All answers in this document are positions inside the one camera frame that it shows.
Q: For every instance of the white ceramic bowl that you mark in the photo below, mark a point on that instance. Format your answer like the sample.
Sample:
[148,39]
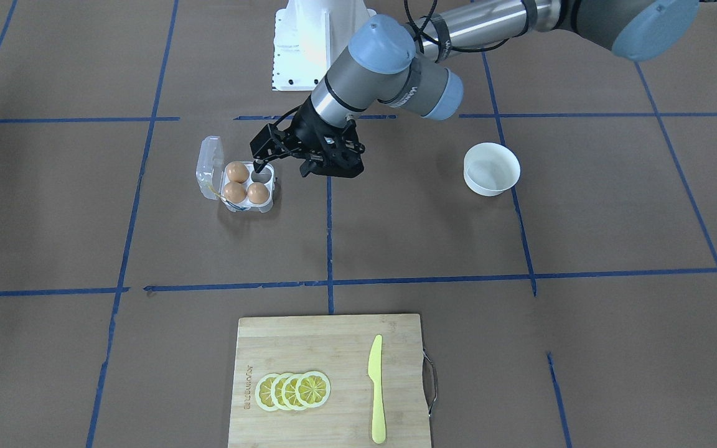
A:
[489,169]

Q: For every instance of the wooden cutting board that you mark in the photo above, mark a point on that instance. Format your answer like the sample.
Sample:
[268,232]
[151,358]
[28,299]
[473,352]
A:
[339,346]

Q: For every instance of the yellow plastic knife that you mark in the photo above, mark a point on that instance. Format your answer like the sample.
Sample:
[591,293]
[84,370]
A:
[378,429]

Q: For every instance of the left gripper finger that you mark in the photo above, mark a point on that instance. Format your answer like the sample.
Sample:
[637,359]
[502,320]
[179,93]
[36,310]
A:
[311,167]
[259,163]

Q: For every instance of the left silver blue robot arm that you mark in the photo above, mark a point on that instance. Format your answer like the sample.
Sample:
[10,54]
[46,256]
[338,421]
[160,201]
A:
[349,58]

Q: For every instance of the clear plastic egg box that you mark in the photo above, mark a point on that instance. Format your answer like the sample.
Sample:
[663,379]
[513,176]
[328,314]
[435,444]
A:
[211,177]

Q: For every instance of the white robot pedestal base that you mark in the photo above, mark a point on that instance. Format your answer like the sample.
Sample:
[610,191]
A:
[309,36]

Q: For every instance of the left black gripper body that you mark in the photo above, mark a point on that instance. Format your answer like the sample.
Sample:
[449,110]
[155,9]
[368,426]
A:
[304,128]

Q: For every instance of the brown egg in box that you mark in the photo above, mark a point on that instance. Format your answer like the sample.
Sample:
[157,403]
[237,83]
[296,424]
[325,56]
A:
[237,172]
[234,192]
[258,193]

